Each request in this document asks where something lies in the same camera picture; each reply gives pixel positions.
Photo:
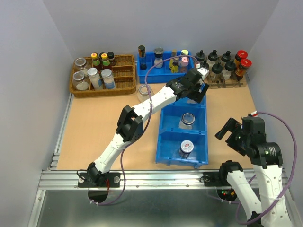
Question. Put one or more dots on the black-top cruet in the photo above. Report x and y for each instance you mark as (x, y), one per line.
(226, 57)
(216, 71)
(200, 56)
(228, 69)
(212, 58)
(205, 65)

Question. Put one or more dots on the glass jar basket back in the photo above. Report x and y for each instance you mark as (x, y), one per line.
(81, 64)

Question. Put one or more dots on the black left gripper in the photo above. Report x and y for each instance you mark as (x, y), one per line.
(198, 98)

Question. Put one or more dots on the black-top cruet back right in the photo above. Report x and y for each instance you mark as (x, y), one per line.
(226, 57)

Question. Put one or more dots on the clear acrylic bottle rack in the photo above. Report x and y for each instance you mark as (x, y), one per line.
(232, 82)

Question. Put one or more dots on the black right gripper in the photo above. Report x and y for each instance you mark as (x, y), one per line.
(234, 126)

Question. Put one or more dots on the tall black-cap grinder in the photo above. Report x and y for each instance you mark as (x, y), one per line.
(142, 57)

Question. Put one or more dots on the black-top cruet front middle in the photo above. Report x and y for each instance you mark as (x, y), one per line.
(216, 71)

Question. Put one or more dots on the white-lid spice jar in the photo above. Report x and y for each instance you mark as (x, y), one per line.
(186, 148)

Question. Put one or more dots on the glass jar basket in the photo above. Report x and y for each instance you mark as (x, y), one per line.
(81, 64)
(80, 81)

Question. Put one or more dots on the yellow-cap sauce bottle left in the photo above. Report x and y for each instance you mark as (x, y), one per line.
(96, 62)

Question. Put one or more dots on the black-top cruet front right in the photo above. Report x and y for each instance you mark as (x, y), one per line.
(228, 69)

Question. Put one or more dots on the gold-cap bottle front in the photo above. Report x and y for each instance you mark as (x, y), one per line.
(174, 66)

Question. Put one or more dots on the dark brown-cap bottle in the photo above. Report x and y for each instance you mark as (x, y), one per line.
(111, 58)

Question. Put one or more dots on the white-lid salt jar right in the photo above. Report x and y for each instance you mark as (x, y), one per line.
(108, 79)

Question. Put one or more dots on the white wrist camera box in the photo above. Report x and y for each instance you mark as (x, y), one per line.
(204, 72)

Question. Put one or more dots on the glass jar basket front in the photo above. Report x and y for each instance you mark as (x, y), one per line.
(80, 81)

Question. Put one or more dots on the white-lid salt jar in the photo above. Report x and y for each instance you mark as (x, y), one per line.
(95, 78)
(108, 79)

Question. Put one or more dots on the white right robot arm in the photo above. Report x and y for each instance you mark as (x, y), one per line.
(271, 210)

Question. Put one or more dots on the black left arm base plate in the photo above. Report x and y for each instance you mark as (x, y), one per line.
(107, 180)

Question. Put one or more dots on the black-top cruet front left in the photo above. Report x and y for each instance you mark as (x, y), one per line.
(205, 65)

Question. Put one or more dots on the yellow-lid jar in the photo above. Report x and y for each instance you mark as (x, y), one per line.
(184, 53)

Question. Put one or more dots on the black-top cruet back left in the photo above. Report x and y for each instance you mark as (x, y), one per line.
(200, 56)

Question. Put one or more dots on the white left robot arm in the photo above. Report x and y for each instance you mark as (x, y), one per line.
(132, 119)

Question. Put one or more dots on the gold-cap bottle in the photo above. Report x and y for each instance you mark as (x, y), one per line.
(174, 66)
(173, 56)

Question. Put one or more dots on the aluminium table edge rail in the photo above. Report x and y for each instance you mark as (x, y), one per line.
(61, 176)

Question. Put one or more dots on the red-lid sauce jar front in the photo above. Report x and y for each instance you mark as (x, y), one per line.
(242, 68)

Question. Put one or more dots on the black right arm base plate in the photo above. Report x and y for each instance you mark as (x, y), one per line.
(211, 179)

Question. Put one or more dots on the glass jar with powder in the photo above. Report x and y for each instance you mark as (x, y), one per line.
(187, 121)

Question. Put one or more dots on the blue three-compartment bin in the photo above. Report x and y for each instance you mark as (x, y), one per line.
(171, 135)

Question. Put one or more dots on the yellow-cap sauce bottle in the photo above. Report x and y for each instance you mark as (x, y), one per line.
(105, 61)
(96, 62)

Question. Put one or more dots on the red-lid sauce jar back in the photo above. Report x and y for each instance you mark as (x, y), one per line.
(241, 54)

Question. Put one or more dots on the yellow-cap sauce bottle right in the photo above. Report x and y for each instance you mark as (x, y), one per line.
(105, 61)

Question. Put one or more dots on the gold-cap bottle back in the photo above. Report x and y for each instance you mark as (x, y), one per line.
(173, 56)

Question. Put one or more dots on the woven wicker basket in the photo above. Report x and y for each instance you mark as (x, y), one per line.
(124, 74)

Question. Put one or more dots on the white-lid salt jar left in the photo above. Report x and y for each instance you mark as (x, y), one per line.
(95, 78)

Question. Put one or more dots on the black-top cruet back middle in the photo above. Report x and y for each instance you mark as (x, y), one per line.
(212, 58)

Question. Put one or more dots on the blue rear storage tray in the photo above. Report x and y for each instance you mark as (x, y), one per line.
(157, 75)

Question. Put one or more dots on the red-lid sauce jar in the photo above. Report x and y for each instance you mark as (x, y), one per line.
(241, 54)
(242, 68)

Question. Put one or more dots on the pink-lid jar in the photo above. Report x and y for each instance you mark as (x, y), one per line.
(183, 65)

